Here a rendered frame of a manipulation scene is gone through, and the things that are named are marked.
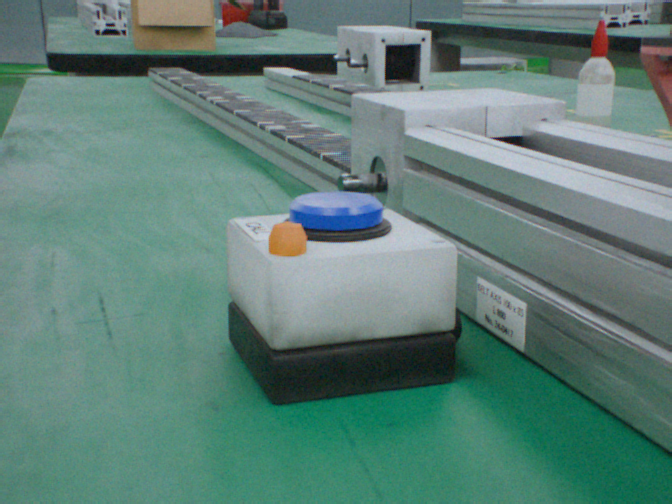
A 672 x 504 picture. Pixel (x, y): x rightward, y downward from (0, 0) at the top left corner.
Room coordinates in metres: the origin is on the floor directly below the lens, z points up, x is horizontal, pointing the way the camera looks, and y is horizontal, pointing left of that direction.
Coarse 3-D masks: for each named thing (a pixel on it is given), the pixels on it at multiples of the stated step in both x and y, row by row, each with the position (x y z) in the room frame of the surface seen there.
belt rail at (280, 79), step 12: (264, 72) 1.72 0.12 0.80; (276, 72) 1.65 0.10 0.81; (288, 72) 1.64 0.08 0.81; (300, 72) 1.64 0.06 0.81; (264, 84) 1.72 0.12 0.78; (276, 84) 1.65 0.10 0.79; (288, 84) 1.61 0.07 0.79; (300, 84) 1.52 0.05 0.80; (312, 84) 1.47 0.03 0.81; (300, 96) 1.53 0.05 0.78; (312, 96) 1.47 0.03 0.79; (324, 96) 1.44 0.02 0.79; (336, 96) 1.36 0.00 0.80; (348, 96) 1.32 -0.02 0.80; (336, 108) 1.36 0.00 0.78; (348, 108) 1.32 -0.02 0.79
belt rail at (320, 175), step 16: (160, 80) 1.56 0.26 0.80; (176, 96) 1.44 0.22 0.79; (192, 96) 1.32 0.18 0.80; (192, 112) 1.32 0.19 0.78; (208, 112) 1.26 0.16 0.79; (224, 112) 1.14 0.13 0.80; (224, 128) 1.14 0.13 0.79; (240, 128) 1.10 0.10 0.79; (256, 128) 1.00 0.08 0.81; (256, 144) 1.01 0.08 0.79; (272, 144) 0.97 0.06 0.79; (288, 144) 0.89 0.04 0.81; (272, 160) 0.95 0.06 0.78; (288, 160) 0.89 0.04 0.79; (304, 160) 0.85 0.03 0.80; (320, 160) 0.81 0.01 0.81; (304, 176) 0.85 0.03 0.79; (320, 176) 0.82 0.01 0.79; (336, 176) 0.77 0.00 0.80
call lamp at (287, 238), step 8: (280, 224) 0.38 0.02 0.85; (288, 224) 0.38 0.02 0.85; (296, 224) 0.38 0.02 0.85; (272, 232) 0.38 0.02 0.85; (280, 232) 0.38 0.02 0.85; (288, 232) 0.38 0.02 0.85; (296, 232) 0.38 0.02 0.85; (304, 232) 0.38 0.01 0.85; (272, 240) 0.38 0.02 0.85; (280, 240) 0.38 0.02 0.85; (288, 240) 0.38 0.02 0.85; (296, 240) 0.38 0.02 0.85; (304, 240) 0.38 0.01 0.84; (272, 248) 0.38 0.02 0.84; (280, 248) 0.38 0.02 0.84; (288, 248) 0.38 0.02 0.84; (296, 248) 0.38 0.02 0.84; (304, 248) 0.38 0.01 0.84
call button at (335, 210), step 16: (320, 192) 0.43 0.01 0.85; (336, 192) 0.43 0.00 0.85; (352, 192) 0.43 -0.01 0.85; (304, 208) 0.41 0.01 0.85; (320, 208) 0.40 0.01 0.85; (336, 208) 0.40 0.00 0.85; (352, 208) 0.40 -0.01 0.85; (368, 208) 0.41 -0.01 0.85; (304, 224) 0.41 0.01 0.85; (320, 224) 0.40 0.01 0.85; (336, 224) 0.40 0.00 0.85; (352, 224) 0.40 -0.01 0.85; (368, 224) 0.41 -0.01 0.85
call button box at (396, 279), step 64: (256, 256) 0.39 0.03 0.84; (320, 256) 0.38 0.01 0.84; (384, 256) 0.39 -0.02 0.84; (448, 256) 0.39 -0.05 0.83; (256, 320) 0.39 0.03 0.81; (320, 320) 0.38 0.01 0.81; (384, 320) 0.39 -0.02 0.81; (448, 320) 0.39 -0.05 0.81; (320, 384) 0.38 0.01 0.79; (384, 384) 0.39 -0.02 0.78
